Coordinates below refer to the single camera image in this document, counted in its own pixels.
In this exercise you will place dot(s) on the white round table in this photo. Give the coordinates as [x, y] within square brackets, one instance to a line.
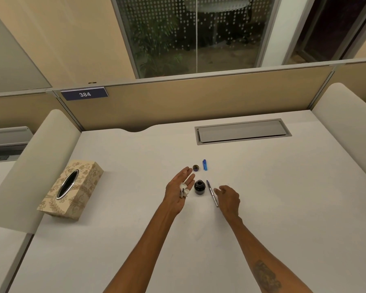
[221, 9]

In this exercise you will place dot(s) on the person's left forearm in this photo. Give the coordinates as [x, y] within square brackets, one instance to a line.
[146, 250]

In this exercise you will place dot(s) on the beige desk partition panel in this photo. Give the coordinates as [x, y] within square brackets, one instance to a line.
[207, 97]

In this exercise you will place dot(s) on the white curved side divider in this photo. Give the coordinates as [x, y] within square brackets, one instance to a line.
[349, 118]
[33, 167]

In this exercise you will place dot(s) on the dotted glass window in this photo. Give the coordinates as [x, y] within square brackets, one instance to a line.
[195, 33]

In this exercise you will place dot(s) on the person's left fingers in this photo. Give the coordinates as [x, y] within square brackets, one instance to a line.
[186, 174]

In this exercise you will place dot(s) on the black ink bottle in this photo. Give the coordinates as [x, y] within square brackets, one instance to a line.
[199, 187]

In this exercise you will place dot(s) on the blue desk number plate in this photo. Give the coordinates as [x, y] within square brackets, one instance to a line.
[84, 94]

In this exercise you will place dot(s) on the silver fountain pen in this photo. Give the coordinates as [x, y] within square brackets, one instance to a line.
[211, 192]

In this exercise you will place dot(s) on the green potted plant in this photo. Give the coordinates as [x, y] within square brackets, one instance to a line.
[154, 48]

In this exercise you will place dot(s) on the blue pen cap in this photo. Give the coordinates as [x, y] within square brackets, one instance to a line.
[205, 165]

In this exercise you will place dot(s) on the person's left hand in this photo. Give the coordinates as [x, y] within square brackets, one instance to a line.
[174, 196]

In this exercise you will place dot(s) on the beige floral tissue box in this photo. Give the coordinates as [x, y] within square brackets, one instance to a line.
[79, 186]

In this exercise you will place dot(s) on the person's right fingers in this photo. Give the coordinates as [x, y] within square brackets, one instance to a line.
[223, 191]

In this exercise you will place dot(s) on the white tissue piece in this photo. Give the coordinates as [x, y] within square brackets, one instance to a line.
[184, 189]

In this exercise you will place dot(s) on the person's right forearm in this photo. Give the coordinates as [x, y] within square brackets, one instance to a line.
[263, 259]

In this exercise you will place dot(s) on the dark glass door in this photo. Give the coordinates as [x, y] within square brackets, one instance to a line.
[326, 27]

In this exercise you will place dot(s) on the person's right hand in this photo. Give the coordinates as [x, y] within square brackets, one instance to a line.
[231, 202]

